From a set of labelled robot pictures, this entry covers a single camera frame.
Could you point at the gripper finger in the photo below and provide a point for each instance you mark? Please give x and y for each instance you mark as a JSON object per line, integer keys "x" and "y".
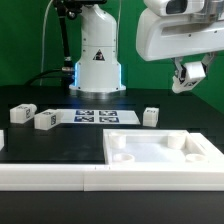
{"x": 208, "y": 60}
{"x": 180, "y": 70}

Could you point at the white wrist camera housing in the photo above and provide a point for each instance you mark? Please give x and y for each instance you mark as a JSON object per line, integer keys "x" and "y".
{"x": 175, "y": 7}

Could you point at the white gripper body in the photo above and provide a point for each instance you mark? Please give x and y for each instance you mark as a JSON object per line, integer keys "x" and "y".
{"x": 176, "y": 36}

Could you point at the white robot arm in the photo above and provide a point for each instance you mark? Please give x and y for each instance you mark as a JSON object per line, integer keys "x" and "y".
{"x": 98, "y": 73}

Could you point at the white sheet with AprilTags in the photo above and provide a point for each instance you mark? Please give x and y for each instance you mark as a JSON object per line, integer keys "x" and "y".
{"x": 89, "y": 116}

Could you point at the white U-shaped obstacle fence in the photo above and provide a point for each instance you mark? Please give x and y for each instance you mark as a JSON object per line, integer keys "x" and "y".
{"x": 201, "y": 176}

